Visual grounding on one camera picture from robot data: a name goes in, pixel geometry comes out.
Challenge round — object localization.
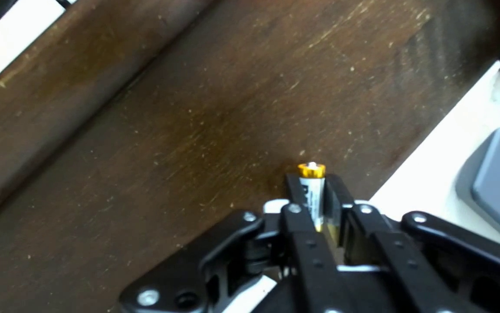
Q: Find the yellow-tipped marker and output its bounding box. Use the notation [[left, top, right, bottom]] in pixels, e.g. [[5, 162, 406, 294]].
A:
[[295, 160, 328, 235]]

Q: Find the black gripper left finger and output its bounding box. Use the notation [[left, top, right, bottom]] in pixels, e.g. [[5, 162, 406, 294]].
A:
[[118, 172, 347, 313]]

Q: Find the grey remote with buttons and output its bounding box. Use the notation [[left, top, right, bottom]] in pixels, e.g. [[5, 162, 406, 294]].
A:
[[455, 127, 500, 252]]

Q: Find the dark wooden nightstand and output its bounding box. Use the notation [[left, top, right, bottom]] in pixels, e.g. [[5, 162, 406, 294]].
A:
[[0, 0, 500, 313]]

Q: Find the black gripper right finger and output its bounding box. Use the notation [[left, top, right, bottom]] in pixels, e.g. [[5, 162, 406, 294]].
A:
[[323, 172, 500, 313]]

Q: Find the white paper pad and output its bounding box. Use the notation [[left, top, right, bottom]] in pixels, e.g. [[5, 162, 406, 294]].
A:
[[370, 59, 500, 254]]

